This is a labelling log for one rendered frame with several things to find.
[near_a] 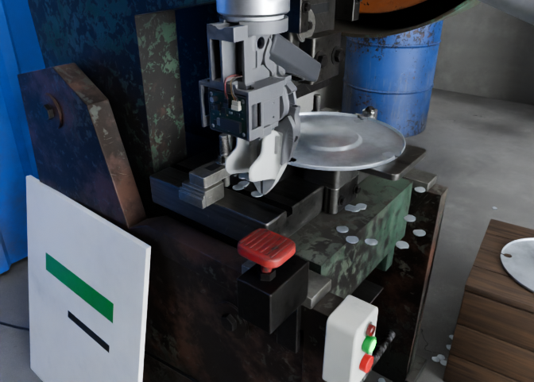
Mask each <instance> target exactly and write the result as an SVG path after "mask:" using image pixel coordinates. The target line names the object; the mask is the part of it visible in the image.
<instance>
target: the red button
mask: <svg viewBox="0 0 534 382"><path fill-rule="evenodd" d="M372 364H373V356H372V355H370V354H367V353H366V354H365V355H364V356H363V357H362V359H361V362H360V365H359V369H360V370H361V371H363V372H364V373H367V372H368V371H369V370H370V368H371V366H372Z"/></svg>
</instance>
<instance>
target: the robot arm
mask: <svg viewBox="0 0 534 382"><path fill-rule="evenodd" d="M478 1H480V2H483V3H485V4H487V5H489V6H492V7H494V8H496V9H498V10H501V11H503V12H505V13H507V14H510V15H512V16H514V17H517V18H519V19H521V20H523V21H526V22H527V23H530V24H532V25H534V0H478ZM216 6H217V12H218V13H219V14H221V15H222V16H220V17H219V22H216V23H211V24H207V45H208V59H209V72H210V78H207V79H202V80H200V81H199V97H200V109H201V121H202V127H205V126H208V125H210V126H211V129H213V130H215V131H218V132H220V133H225V134H228V135H231V136H233V137H236V141H237V143H236V146H235V149H234V150H233V152H232V153H231V154H230V155H229V156H228V157H227V158H226V162H225V168H226V171H227V172H228V173H230V174H235V173H243V172H248V173H249V179H250V181H251V182H253V183H254V185H255V187H256V188H257V190H258V192H259V193H261V194H263V195H265V194H267V193H268V192H270V191H271V190H272V189H273V187H274V186H275V185H276V184H277V182H278V180H279V179H280V177H281V175H282V174H283V172H284V170H285V168H286V166H287V164H288V162H289V161H290V160H291V158H292V154H293V153H294V151H295V148H296V146H297V144H298V141H299V139H300V106H298V105H297V104H296V92H295V91H296V90H297V88H296V86H295V85H294V84H293V83H292V81H296V82H299V81H304V80H307V81H312V82H315V81H316V80H317V79H318V76H319V71H320V68H321V63H320V62H318V61H317V60H315V59H314V58H312V57H311V56H309V55H308V54H307V53H306V52H304V51H303V50H301V49H300V48H298V47H297V46H295V45H294V44H293V43H292V42H290V41H288V40H287V39H286V38H284V37H283V36H281V35H280V34H279V33H284V32H286V31H288V16H286V15H285V14H286V13H287V12H288V11H290V0H216ZM291 80H292V81H291ZM207 92H208V100H209V113H210V114H208V115H206V116H205V105H204V94H205V93H207ZM272 128H275V129H274V130H272Z"/></svg>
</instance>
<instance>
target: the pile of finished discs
mask: <svg viewBox="0 0 534 382"><path fill-rule="evenodd" d="M501 253H503V254H505V253H508V254H510V255H511V256H512V257H511V258H508V257H505V256H504V255H502V254H501V256H500V258H501V264H502V266H503V268H504V270H505V271H506V272H507V273H508V274H509V275H510V276H511V277H512V278H513V279H514V280H515V281H516V282H517V283H518V284H519V285H521V286H522V287H524V288H526V289H527V290H529V291H531V292H533V293H534V238H523V239H518V240H515V241H511V242H510V243H508V244H507V245H505V246H504V248H503V249H502V251H501Z"/></svg>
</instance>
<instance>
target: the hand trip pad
mask: <svg viewBox="0 0 534 382"><path fill-rule="evenodd" d="M237 251H238V254H239V255H241V256H242V257H245V258H246V259H248V260H251V261H253V262H255V263H257V264H259V265H260V266H261V271H262V272H264V273H268V272H271V271H272V269H273V268H277V267H279V266H281V265H282V264H283V263H284V262H285V261H287V260H288V259H289V258H290V257H292V256H293V255H294V253H295V252H296V244H295V242H294V241H293V240H291V239H289V238H287V237H284V236H282V235H280V234H278V233H274V232H273V231H270V230H267V229H260V228H259V229H257V230H254V231H253V232H251V233H249V234H248V235H247V236H245V237H244V238H243V239H241V240H240V241H239V242H238V245H237Z"/></svg>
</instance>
